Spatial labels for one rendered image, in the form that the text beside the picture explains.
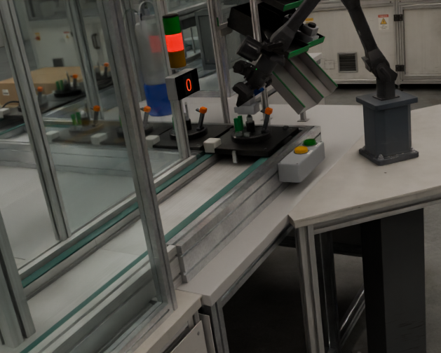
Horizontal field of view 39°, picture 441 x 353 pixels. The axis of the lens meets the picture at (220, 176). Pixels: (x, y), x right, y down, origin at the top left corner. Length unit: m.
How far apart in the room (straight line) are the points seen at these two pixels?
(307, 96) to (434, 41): 3.81
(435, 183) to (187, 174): 0.74
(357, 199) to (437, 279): 1.33
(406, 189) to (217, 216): 0.59
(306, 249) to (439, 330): 1.08
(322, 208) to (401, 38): 4.44
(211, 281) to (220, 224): 0.17
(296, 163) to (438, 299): 1.30
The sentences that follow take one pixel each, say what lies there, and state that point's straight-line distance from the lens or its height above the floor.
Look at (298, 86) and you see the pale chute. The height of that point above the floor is 1.06.
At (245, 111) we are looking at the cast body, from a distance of 2.04.
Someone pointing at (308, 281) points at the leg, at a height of 0.64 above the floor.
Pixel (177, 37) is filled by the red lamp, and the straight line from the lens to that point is 1.88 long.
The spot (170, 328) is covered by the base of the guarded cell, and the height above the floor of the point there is 0.86.
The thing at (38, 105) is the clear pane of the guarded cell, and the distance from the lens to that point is 1.04.
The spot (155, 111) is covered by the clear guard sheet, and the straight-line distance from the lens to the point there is 1.87.
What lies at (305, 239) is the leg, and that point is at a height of 0.78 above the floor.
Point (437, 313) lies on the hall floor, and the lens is 2.84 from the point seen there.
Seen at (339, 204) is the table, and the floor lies 0.86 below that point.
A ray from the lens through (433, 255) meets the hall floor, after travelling 3.26.
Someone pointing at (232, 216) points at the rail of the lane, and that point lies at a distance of 1.63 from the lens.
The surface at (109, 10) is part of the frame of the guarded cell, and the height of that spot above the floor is 1.51.
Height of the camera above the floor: 1.61
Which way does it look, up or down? 21 degrees down
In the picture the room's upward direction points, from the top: 8 degrees counter-clockwise
